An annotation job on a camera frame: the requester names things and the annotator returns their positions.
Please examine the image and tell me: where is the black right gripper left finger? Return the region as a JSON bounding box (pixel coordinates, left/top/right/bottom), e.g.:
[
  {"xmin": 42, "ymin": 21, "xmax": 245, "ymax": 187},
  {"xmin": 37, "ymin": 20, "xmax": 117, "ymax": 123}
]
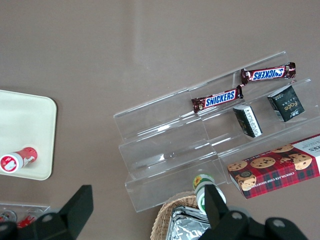
[{"xmin": 32, "ymin": 184, "xmax": 94, "ymax": 240}]

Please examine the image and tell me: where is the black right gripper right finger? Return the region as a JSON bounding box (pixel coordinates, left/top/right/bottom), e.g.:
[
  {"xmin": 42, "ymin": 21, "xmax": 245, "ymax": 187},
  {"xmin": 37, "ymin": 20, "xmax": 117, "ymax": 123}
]
[{"xmin": 204, "ymin": 184, "xmax": 251, "ymax": 230}]

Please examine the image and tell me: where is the woven wicker basket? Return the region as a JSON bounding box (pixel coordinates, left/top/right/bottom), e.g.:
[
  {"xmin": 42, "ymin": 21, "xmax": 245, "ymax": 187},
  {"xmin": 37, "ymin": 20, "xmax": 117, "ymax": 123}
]
[{"xmin": 150, "ymin": 191, "xmax": 201, "ymax": 240}]

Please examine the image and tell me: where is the beige plastic tray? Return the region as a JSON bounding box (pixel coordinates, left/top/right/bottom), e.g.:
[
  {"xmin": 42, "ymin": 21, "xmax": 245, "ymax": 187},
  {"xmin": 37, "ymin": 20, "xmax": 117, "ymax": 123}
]
[{"xmin": 0, "ymin": 89, "xmax": 58, "ymax": 181}]

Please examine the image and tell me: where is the green white flower-cap bottle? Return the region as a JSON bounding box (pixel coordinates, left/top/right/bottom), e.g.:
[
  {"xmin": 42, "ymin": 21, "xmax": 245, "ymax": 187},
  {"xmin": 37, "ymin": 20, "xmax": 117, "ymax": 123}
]
[{"xmin": 192, "ymin": 173, "xmax": 227, "ymax": 216}]

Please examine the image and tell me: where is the small red white bottle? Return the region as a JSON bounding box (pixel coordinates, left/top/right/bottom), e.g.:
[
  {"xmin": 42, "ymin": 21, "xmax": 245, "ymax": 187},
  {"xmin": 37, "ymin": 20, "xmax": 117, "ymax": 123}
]
[
  {"xmin": 16, "ymin": 211, "xmax": 41, "ymax": 228},
  {"xmin": 0, "ymin": 210, "xmax": 17, "ymax": 224}
]

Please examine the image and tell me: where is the clear acrylic bottle holder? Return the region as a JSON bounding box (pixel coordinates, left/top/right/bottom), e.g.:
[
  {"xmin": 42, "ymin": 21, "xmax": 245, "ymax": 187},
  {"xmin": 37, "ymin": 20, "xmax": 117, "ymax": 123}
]
[{"xmin": 0, "ymin": 202, "xmax": 51, "ymax": 227}]

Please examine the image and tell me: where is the red tartan chocolate cookie box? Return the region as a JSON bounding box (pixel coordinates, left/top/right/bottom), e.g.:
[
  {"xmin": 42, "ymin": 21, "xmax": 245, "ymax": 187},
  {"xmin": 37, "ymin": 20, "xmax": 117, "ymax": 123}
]
[{"xmin": 227, "ymin": 133, "xmax": 320, "ymax": 200}]

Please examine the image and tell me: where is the clear acrylic stepped display stand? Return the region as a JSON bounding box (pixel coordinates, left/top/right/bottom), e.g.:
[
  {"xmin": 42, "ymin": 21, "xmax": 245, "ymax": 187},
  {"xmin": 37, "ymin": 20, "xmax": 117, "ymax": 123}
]
[
  {"xmin": 112, "ymin": 87, "xmax": 221, "ymax": 214},
  {"xmin": 187, "ymin": 50, "xmax": 320, "ymax": 186}
]

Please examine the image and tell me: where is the red white-capped drink bottle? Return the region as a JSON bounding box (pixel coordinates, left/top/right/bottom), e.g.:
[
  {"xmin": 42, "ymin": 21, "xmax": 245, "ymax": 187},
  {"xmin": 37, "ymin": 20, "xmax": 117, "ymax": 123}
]
[{"xmin": 0, "ymin": 146, "xmax": 39, "ymax": 174}]

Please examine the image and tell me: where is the small black white-sided carton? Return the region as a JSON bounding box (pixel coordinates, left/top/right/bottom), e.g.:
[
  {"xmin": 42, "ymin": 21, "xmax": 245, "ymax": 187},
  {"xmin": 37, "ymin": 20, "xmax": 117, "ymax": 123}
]
[{"xmin": 232, "ymin": 104, "xmax": 263, "ymax": 138}]

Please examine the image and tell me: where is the Snickers chocolate bar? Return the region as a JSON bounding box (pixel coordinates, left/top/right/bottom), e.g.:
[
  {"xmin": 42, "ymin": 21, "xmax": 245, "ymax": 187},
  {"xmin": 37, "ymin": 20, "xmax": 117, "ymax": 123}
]
[
  {"xmin": 240, "ymin": 61, "xmax": 297, "ymax": 86},
  {"xmin": 191, "ymin": 84, "xmax": 244, "ymax": 114}
]

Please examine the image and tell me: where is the black Face-print carton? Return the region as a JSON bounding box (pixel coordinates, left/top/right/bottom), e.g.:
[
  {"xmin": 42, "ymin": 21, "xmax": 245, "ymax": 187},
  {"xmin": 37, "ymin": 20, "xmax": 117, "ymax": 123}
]
[{"xmin": 267, "ymin": 84, "xmax": 305, "ymax": 123}]

